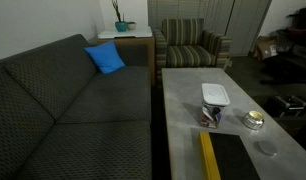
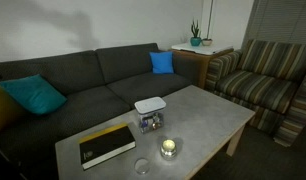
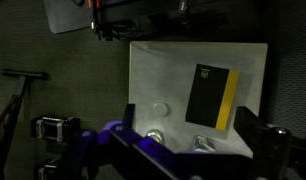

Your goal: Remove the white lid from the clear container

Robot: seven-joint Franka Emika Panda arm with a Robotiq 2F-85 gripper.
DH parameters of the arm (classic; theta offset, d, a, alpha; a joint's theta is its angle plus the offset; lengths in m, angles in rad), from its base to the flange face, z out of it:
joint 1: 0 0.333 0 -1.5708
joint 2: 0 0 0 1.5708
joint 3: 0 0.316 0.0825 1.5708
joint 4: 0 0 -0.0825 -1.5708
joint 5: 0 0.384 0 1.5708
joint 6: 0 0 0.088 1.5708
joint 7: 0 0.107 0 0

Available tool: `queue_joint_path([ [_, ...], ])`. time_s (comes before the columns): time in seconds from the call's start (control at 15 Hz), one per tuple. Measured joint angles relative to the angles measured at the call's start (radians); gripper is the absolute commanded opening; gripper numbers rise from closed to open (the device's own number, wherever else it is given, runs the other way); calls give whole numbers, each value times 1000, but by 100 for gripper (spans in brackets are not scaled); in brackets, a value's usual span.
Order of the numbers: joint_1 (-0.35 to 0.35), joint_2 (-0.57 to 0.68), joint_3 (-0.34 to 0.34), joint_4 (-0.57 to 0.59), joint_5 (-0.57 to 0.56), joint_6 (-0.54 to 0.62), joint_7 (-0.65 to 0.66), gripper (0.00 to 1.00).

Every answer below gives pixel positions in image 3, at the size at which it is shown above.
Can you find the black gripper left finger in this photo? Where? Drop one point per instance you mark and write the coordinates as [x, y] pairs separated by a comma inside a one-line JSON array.
[[129, 115]]

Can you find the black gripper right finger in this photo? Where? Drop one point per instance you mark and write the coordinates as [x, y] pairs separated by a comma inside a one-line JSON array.
[[259, 140]]

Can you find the round glass candle lid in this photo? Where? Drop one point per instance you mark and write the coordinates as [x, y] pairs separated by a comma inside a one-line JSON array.
[[160, 109]]

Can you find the black book with yellow spine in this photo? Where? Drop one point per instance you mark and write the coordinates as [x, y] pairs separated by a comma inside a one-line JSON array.
[[206, 96]]

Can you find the black box with silver band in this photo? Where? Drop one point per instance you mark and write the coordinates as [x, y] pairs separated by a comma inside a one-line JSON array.
[[46, 169], [54, 128]]

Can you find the grey flat panel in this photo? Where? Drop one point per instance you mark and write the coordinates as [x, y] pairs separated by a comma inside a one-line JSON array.
[[68, 15]]

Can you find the black camera tripod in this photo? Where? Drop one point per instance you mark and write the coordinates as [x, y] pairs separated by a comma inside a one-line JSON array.
[[24, 74]]

